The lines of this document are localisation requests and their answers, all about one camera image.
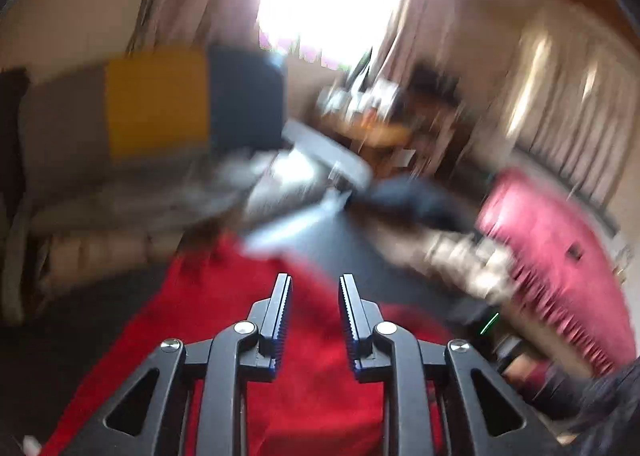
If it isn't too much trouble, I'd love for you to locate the grey cushion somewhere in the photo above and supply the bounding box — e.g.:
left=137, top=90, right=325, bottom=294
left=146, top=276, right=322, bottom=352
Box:
left=19, top=64, right=109, bottom=179

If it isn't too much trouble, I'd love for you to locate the yellow cushion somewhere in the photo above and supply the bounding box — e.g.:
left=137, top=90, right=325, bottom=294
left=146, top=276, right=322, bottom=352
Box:
left=104, top=47, right=211, bottom=159

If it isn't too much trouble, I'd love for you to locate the white wardrobe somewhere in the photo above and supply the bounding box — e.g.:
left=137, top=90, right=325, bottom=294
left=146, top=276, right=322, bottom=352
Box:
left=500, top=1, right=623, bottom=219

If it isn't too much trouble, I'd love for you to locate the person's right forearm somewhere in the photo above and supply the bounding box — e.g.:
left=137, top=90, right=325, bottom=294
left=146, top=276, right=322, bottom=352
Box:
left=520, top=358, right=640, bottom=444

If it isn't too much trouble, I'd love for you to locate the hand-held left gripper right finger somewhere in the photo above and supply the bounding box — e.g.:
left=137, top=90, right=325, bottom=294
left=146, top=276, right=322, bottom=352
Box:
left=339, top=275, right=566, bottom=456

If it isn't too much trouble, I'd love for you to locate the cluttered wooden table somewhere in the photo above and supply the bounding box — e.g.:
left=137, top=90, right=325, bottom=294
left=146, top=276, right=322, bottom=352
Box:
left=314, top=61, right=463, bottom=174

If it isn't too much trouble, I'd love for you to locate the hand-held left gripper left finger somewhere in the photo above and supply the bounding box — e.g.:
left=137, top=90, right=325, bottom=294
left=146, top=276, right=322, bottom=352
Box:
left=62, top=273, right=292, bottom=456

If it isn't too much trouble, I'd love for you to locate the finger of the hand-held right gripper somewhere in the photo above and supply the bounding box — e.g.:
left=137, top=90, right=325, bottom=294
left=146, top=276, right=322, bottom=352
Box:
left=347, top=175, right=483, bottom=239

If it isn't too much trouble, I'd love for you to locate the grey sofa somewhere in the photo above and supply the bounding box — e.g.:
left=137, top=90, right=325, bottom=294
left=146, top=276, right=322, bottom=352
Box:
left=0, top=44, right=288, bottom=329

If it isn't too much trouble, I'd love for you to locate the magenta cloth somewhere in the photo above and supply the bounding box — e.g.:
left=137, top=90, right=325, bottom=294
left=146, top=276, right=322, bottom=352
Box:
left=474, top=169, right=637, bottom=378

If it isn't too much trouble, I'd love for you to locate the white cloth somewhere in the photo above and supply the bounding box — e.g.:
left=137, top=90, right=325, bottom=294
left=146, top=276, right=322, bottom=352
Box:
left=239, top=120, right=375, bottom=258

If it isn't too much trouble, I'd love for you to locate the red fuzzy sweater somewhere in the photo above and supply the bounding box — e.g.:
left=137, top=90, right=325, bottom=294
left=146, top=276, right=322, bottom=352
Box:
left=40, top=235, right=451, bottom=456

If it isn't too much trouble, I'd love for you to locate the navy blue cushion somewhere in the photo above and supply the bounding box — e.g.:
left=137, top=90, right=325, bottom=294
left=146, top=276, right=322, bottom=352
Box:
left=206, top=42, right=287, bottom=153

